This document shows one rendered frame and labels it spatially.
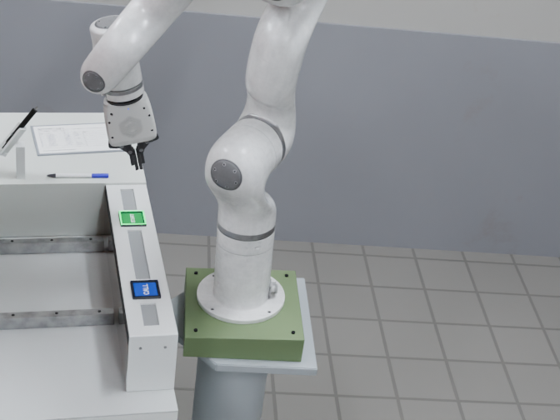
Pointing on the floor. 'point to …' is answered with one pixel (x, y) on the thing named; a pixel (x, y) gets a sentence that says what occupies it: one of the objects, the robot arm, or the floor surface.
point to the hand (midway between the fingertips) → (137, 158)
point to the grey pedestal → (242, 373)
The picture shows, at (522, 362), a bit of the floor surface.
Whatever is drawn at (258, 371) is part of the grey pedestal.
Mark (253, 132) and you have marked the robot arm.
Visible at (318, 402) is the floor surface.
